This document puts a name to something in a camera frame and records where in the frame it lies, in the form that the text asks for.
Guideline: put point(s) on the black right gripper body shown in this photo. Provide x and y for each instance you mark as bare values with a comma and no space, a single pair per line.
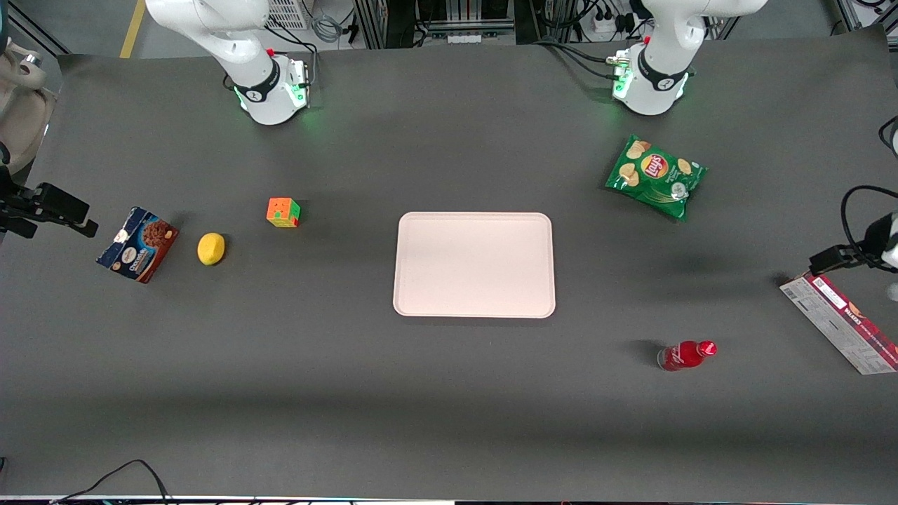
21,203

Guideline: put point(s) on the red tartan cookie box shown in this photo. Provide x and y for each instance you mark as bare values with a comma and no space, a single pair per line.
842,322

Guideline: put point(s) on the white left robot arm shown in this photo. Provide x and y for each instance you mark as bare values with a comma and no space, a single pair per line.
666,42

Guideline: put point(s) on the blue chocolate cookie box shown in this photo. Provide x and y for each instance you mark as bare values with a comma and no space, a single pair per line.
139,245

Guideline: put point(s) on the white perforated box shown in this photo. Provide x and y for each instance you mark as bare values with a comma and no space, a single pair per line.
287,12

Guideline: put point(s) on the pale pink plastic tray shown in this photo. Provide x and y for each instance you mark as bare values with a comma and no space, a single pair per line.
473,265

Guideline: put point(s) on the yellow lemon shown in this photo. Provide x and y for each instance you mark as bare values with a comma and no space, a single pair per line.
211,249

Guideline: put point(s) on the red soda bottle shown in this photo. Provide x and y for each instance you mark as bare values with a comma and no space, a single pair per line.
684,355

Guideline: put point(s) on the green potato chips bag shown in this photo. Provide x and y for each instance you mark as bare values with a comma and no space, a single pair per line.
656,179

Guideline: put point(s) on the colourful puzzle cube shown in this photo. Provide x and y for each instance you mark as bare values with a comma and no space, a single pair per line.
283,212

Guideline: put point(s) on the white power strip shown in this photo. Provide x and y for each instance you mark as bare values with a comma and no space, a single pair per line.
603,27

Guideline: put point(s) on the dark grey table mat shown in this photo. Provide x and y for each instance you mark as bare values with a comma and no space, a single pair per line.
449,407

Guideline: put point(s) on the aluminium equipment rack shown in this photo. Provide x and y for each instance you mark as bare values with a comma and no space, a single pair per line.
463,17

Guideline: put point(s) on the aluminium frame profile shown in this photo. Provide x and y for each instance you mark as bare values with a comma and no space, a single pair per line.
866,10

